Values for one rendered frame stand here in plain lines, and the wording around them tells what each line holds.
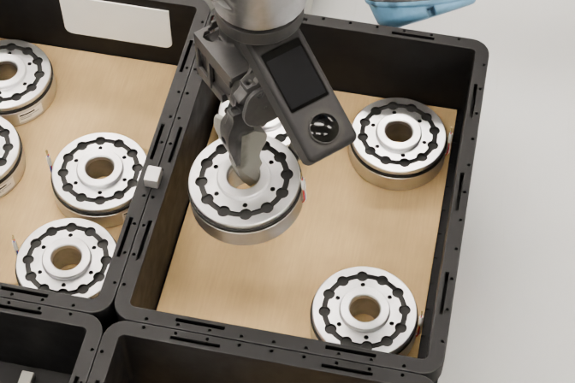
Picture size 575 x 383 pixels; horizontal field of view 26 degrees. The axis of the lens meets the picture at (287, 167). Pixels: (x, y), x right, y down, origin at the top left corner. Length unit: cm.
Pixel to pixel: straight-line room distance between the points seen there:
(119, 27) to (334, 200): 31
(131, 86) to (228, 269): 27
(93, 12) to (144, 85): 10
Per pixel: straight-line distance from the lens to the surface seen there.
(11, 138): 135
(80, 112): 140
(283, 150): 113
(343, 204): 131
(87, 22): 142
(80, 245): 125
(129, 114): 139
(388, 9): 140
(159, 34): 140
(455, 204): 120
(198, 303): 125
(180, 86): 128
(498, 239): 146
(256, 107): 103
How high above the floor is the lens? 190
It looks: 54 degrees down
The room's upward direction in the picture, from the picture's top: straight up
